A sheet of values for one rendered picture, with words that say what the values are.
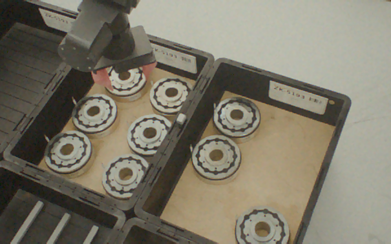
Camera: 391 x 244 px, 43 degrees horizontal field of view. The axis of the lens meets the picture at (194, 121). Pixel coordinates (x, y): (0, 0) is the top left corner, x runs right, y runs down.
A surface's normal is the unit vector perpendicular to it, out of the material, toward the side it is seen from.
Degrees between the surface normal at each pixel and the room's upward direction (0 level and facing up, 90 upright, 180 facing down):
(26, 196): 0
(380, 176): 0
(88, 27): 19
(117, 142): 0
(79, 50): 89
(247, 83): 90
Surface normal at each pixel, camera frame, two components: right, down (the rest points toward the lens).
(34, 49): -0.07, -0.53
